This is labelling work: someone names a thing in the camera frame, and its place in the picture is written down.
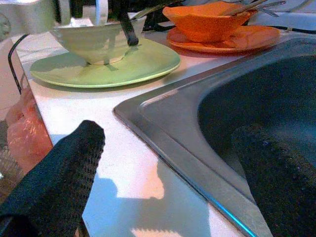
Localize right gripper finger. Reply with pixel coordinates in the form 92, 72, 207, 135
0, 120, 106, 237

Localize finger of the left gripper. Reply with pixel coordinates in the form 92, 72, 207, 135
119, 8, 139, 47

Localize white bowl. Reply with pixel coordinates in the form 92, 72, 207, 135
51, 16, 148, 65

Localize green plate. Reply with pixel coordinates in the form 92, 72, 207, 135
30, 38, 182, 89

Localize red plastic bag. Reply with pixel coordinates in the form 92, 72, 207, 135
6, 93, 54, 173

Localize orange bowl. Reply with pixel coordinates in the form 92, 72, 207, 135
162, 1, 257, 43

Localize brass-coloured metal utensil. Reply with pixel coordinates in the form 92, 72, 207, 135
223, 0, 269, 16

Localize orange plate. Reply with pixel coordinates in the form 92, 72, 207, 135
166, 24, 281, 54

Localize silver metal utensil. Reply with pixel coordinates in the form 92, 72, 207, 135
254, 1, 287, 17

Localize stainless steel sink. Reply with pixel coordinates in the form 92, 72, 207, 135
113, 32, 316, 237

